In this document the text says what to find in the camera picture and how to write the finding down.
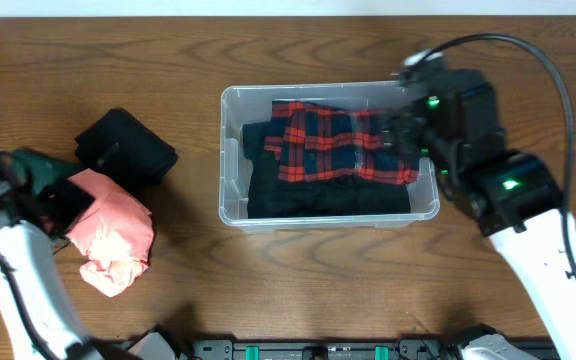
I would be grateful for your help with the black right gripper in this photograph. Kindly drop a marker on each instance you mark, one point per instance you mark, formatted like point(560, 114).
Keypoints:
point(405, 130)

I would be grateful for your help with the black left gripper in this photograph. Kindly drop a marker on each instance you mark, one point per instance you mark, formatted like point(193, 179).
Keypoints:
point(68, 196)

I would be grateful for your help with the dark green garment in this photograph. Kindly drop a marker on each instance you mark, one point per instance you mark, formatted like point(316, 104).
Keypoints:
point(37, 170)

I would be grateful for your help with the pink garment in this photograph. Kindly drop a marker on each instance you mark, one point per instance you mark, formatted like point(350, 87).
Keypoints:
point(115, 233)

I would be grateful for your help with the black garment with tape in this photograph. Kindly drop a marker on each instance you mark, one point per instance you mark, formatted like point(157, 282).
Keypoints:
point(122, 148)

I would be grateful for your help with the large black garment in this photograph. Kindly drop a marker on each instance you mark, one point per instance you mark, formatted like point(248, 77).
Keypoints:
point(271, 197)

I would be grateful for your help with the red blue plaid shirt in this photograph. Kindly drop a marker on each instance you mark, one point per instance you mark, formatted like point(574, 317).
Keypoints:
point(315, 142)

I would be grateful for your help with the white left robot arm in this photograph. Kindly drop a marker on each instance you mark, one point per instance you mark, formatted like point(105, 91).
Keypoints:
point(37, 312)

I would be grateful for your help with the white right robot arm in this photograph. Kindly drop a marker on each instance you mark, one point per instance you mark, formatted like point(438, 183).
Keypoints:
point(517, 205)

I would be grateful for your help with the clear plastic storage bin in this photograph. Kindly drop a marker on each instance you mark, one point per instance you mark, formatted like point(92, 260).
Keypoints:
point(241, 105)

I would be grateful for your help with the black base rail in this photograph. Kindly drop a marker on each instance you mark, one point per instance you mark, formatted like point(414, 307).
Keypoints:
point(483, 345)

